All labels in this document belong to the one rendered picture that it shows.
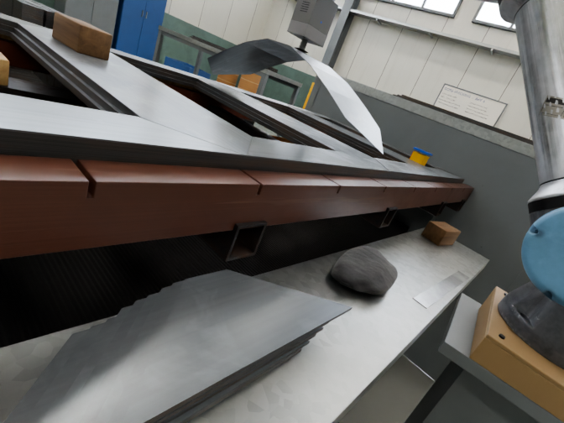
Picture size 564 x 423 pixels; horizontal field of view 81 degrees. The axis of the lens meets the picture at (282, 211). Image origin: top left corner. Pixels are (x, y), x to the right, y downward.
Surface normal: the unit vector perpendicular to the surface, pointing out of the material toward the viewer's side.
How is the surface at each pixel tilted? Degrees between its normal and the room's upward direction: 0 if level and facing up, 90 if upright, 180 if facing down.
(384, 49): 90
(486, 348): 90
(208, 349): 0
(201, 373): 0
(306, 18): 90
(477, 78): 90
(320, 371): 0
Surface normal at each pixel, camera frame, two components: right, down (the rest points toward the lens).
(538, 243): -0.81, 0.07
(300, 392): 0.36, -0.86
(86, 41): 0.73, 0.49
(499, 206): -0.64, 0.05
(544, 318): -0.71, -0.36
